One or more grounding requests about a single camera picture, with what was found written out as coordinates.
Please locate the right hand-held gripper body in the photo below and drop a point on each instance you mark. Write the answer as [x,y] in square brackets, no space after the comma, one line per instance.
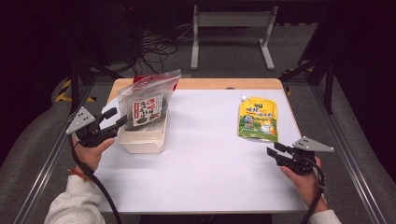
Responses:
[300,160]

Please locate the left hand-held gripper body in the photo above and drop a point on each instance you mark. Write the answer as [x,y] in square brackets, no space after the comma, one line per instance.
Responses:
[90,130]

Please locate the white divided plastic bin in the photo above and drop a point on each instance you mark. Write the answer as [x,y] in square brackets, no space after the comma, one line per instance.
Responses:
[143,141]

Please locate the clear bag of dark seaweed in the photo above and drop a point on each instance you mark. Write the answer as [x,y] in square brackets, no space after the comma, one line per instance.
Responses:
[146,99]

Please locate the person's left hand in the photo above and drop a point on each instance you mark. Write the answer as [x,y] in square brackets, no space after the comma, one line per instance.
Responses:
[90,157]

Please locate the person's right hand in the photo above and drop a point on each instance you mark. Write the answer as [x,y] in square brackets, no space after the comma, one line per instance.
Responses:
[306,186]

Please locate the yellow green spout pouch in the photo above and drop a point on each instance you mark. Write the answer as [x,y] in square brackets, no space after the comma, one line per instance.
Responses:
[258,119]

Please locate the black metal stand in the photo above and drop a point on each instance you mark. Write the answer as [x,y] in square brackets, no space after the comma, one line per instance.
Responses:
[328,84]
[74,84]

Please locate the yellow black floor tape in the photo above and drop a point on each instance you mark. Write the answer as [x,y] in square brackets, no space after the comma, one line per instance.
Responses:
[63,91]

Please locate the white table mat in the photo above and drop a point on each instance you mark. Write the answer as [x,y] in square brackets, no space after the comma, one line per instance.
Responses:
[202,161]

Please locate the aluminium floor rail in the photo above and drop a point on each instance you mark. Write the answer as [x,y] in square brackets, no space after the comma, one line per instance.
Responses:
[348,161]
[40,180]

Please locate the grey metal table frame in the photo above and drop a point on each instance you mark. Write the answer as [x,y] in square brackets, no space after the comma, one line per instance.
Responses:
[233,19]

